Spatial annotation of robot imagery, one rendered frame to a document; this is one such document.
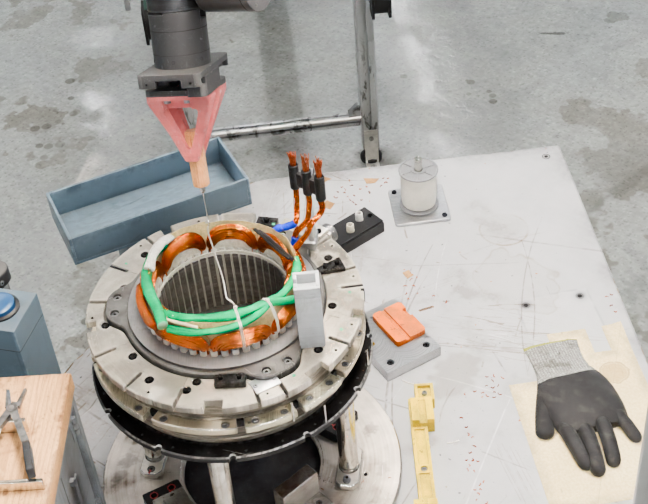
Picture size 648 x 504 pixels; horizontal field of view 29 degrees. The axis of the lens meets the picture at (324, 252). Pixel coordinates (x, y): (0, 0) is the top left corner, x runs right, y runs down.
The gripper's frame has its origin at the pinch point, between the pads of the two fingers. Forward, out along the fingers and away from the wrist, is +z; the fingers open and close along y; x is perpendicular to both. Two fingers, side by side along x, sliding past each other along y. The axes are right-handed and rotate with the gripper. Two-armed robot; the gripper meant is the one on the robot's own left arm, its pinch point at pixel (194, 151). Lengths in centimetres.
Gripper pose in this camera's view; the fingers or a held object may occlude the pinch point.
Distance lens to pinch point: 130.1
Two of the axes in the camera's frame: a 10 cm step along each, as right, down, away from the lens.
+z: 0.9, 9.4, 3.4
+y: 2.1, -3.5, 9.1
